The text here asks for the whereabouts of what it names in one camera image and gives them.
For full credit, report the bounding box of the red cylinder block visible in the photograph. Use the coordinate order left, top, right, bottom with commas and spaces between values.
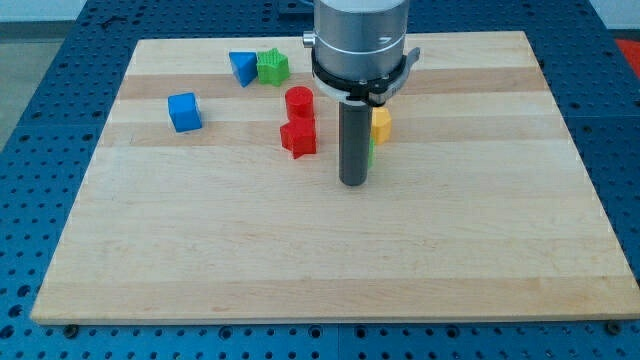
285, 86, 314, 118

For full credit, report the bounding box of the green star block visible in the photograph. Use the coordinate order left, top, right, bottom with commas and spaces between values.
257, 48, 290, 87

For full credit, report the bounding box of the wooden board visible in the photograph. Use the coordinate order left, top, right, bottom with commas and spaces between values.
31, 31, 639, 325

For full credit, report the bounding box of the red star block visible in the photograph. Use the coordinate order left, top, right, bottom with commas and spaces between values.
280, 118, 317, 159

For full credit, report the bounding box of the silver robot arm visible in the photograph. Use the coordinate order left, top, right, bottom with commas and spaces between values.
302, 0, 410, 81

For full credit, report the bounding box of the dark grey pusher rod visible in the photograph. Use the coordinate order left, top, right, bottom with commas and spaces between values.
339, 103, 372, 186

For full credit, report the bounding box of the yellow hexagon block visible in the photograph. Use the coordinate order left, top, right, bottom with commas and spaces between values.
371, 107, 392, 145

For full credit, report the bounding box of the green block behind rod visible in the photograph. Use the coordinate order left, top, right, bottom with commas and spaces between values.
367, 138, 375, 169

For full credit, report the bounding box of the blue triangle block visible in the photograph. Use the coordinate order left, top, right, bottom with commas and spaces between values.
229, 52, 258, 87

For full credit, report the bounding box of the blue cube block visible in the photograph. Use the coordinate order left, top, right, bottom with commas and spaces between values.
167, 92, 202, 133

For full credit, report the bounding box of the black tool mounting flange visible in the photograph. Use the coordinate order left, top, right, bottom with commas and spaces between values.
311, 47, 421, 107

